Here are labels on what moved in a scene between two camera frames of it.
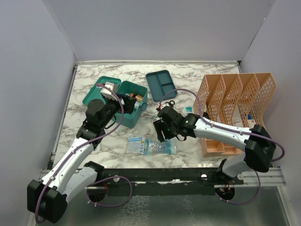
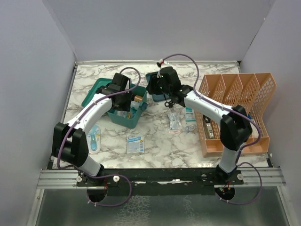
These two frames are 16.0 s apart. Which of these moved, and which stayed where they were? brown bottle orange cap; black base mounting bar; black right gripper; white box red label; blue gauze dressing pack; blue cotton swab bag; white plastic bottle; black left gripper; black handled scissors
Moved: black right gripper; black left gripper; blue cotton swab bag
Stayed: blue gauze dressing pack; white box red label; black handled scissors; black base mounting bar; brown bottle orange cap; white plastic bottle
